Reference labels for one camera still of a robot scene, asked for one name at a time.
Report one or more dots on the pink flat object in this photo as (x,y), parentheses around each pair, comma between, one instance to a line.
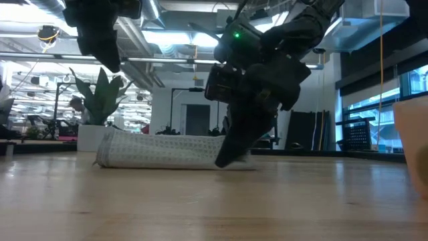
(67,138)

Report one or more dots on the grey rectangular air duct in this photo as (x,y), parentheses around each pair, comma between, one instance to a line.
(361,30)

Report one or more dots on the black leaning panels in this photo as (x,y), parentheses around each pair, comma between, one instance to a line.
(301,130)

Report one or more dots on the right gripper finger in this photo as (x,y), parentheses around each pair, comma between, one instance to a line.
(244,134)

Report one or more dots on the dark grey door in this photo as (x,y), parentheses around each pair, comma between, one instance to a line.
(197,120)

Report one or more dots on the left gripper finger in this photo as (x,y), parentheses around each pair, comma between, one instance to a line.
(100,47)

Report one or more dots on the black background robot arm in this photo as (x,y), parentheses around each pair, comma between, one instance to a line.
(166,131)

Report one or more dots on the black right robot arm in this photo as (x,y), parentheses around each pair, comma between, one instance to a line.
(301,30)

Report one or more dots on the orange translucent plastic basket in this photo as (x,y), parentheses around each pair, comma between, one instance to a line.
(413,140)

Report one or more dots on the green plant in white pot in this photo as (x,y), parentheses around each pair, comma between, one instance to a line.
(100,97)

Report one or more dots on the grey wall vent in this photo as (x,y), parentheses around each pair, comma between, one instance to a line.
(199,82)

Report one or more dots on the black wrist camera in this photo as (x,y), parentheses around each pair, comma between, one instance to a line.
(129,8)
(218,83)

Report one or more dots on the silver round air duct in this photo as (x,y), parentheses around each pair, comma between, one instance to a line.
(133,43)

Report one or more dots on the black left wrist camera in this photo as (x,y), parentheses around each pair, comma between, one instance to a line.
(129,8)

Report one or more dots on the person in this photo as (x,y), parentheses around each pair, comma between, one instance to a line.
(80,110)

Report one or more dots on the small green plant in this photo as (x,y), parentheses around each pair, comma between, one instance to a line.
(33,132)

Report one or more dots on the black perforated cart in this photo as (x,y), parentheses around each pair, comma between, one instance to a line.
(357,135)

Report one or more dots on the grey microfiber towel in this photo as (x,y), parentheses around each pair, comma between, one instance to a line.
(160,150)

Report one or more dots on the black aluminium table frame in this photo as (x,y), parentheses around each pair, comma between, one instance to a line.
(40,147)

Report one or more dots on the dome security camera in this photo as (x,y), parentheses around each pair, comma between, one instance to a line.
(318,51)

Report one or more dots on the small white post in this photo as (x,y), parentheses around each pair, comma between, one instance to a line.
(9,150)

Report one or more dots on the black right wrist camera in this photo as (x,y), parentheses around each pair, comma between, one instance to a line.
(218,83)

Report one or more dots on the long ceiling light tube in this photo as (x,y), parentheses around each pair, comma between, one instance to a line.
(160,60)

